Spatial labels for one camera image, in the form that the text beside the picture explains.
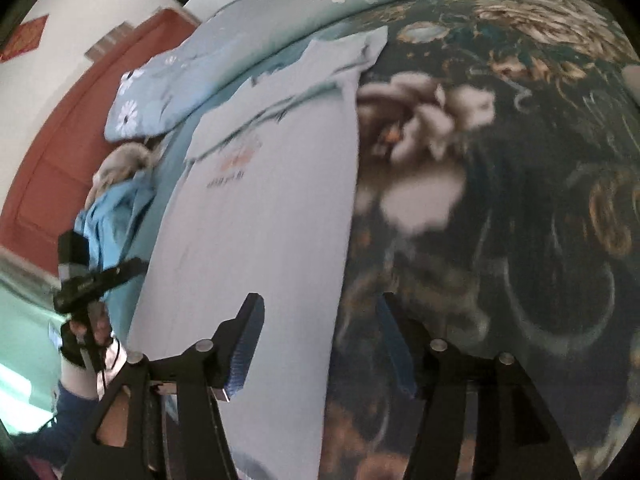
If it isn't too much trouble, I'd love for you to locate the dark floral blanket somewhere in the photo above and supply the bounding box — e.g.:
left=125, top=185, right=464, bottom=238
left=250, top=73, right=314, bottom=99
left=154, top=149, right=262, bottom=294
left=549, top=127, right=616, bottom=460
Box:
left=320, top=0, right=640, bottom=480

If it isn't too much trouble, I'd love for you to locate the light blue shirt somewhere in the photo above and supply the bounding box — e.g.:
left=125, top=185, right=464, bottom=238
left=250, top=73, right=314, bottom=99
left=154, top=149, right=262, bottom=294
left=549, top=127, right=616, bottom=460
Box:
left=127, top=25, right=390, bottom=480

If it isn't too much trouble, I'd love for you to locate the light blue daisy duvet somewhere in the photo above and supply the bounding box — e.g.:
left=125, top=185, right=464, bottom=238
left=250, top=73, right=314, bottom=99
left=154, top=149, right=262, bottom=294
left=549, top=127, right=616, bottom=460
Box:
left=104, top=0, right=326, bottom=143

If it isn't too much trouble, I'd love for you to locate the red headboard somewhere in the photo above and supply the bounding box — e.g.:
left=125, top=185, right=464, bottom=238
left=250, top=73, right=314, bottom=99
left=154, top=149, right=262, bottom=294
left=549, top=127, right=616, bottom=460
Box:
left=0, top=10, right=202, bottom=281

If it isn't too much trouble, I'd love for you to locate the red wall decoration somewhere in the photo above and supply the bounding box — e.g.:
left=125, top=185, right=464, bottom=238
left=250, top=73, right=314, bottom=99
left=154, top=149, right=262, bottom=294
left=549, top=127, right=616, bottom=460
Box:
left=0, top=14, right=50, bottom=64

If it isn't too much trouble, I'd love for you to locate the person's left forearm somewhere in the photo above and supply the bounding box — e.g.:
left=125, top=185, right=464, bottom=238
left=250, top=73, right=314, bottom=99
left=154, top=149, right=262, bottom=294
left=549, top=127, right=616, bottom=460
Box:
left=10, top=352, right=123, bottom=466

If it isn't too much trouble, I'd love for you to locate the tan fuzzy cloth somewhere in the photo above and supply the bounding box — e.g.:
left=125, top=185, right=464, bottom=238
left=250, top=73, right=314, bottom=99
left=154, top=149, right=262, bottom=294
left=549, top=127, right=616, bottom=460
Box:
left=91, top=141, right=168, bottom=203

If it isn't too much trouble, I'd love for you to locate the wall switch panel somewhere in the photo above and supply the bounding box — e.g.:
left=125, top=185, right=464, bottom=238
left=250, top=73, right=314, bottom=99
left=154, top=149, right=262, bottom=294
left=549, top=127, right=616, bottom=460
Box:
left=84, top=22, right=134, bottom=62

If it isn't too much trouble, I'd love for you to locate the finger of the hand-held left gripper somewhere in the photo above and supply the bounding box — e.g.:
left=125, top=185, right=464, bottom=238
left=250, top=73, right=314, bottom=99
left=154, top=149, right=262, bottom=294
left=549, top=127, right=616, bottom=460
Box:
left=92, top=256, right=150, bottom=293

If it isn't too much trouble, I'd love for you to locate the blue crumpled garment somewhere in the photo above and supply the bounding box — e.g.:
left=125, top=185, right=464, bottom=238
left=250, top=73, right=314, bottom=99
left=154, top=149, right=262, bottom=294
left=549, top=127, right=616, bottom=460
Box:
left=75, top=167, right=162, bottom=333

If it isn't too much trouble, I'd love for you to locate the person's left hand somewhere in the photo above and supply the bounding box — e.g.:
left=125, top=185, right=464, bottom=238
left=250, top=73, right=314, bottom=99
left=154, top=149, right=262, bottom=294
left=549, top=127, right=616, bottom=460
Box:
left=61, top=304, right=120, bottom=370

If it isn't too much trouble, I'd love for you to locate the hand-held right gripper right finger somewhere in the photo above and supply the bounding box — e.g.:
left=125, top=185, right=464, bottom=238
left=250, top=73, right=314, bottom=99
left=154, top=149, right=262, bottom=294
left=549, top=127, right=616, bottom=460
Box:
left=377, top=292, right=581, bottom=480

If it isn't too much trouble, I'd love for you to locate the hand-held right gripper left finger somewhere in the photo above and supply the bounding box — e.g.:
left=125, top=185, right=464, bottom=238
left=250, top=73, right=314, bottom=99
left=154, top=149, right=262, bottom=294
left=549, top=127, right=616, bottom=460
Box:
left=62, top=292, right=266, bottom=480

